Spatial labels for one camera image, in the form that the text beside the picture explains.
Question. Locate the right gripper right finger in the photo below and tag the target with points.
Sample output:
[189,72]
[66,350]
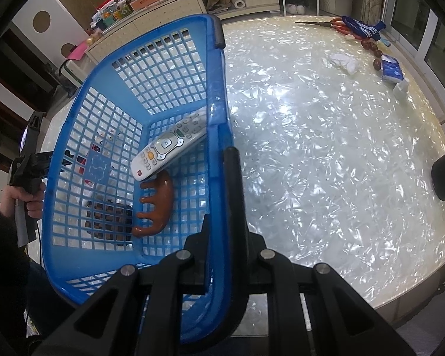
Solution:
[311,310]

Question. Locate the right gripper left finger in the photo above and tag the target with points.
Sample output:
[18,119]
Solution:
[138,311]

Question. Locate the blue plastic basket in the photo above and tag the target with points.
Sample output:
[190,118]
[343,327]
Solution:
[129,99]

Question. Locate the white TV remote control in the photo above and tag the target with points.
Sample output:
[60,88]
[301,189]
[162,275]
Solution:
[178,139]

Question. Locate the person's left hand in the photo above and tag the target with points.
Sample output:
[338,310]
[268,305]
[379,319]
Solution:
[34,203]

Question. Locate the brown checkered coaster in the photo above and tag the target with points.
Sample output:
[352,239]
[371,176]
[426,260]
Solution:
[109,222]

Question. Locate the brown wooden massager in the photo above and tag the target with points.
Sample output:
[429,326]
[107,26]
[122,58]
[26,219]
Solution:
[162,201]

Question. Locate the blue tissue pack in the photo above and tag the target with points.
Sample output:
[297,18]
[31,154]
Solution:
[391,70]

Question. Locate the cream TV cabinet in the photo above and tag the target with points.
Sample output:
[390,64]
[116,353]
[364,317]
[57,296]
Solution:
[160,13]

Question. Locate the crumpled white tissue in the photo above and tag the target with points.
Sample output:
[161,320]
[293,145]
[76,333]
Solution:
[346,62]

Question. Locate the paper towel roll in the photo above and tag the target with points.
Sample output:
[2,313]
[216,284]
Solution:
[238,4]

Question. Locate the blue striped cloth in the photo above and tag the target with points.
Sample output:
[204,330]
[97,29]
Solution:
[363,30]

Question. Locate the red handled scissors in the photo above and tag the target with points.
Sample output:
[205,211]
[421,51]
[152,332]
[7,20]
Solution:
[336,23]

